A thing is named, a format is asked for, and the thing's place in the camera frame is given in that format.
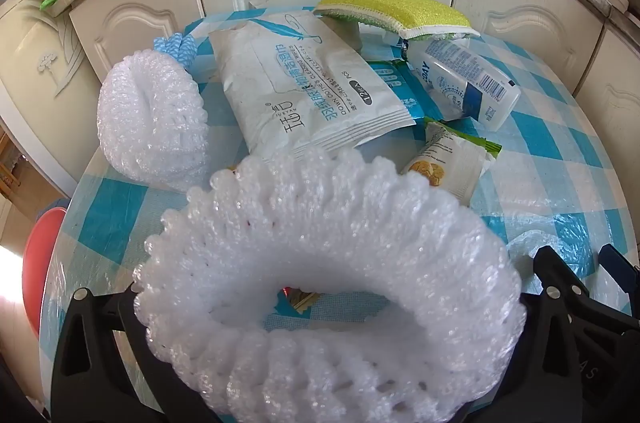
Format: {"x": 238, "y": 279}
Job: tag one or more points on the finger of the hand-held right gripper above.
{"x": 612, "y": 263}

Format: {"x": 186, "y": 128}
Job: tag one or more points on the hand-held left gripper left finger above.
{"x": 80, "y": 353}

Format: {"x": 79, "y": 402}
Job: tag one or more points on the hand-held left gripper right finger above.
{"x": 555, "y": 328}

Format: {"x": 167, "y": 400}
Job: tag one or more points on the orange red plastic basin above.
{"x": 40, "y": 263}

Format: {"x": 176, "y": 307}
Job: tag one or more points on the white bottle with blue label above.
{"x": 465, "y": 78}

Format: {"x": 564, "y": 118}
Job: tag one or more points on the large white foam net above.
{"x": 325, "y": 213}

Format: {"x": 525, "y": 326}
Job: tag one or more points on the blue green cartoon wipes packet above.
{"x": 395, "y": 83}

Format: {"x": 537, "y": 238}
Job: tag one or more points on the white wet wipes packet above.
{"x": 300, "y": 93}

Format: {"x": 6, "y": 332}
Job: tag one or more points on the clear plastic sheet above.
{"x": 575, "y": 238}

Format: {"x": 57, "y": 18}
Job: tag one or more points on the blue white checked tablecloth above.
{"x": 550, "y": 128}

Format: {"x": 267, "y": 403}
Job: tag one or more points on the green white cookie packet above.
{"x": 450, "y": 158}

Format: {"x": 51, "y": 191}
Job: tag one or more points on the red gold candy wrapper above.
{"x": 300, "y": 300}

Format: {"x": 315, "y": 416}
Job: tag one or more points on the white refrigerator with flower relief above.
{"x": 35, "y": 103}

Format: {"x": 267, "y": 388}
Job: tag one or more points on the blue white patterned cloth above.
{"x": 175, "y": 45}

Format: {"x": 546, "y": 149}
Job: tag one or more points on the green sponge brush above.
{"x": 390, "y": 8}

